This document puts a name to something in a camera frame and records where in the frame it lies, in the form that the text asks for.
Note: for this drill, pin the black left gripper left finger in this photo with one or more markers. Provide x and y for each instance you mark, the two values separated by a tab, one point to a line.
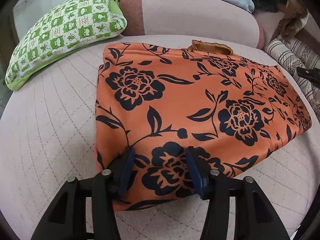
83	209

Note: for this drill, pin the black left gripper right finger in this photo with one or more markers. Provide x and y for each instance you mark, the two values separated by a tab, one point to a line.
255	216

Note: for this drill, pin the orange black floral garment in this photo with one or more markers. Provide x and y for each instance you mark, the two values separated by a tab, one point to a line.
233	112

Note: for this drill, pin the striped beige blanket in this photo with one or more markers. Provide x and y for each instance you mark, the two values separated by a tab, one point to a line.
291	55

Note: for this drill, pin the brown patterned fabric heap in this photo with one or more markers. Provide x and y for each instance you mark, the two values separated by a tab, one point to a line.
295	17

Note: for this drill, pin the pink quilted mattress cover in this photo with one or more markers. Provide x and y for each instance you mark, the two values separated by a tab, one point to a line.
48	133

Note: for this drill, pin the pink quilted bolster cushion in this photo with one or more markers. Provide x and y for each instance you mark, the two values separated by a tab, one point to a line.
201	18

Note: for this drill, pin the green white patterned pillow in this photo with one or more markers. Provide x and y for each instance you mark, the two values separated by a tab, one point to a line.
61	31

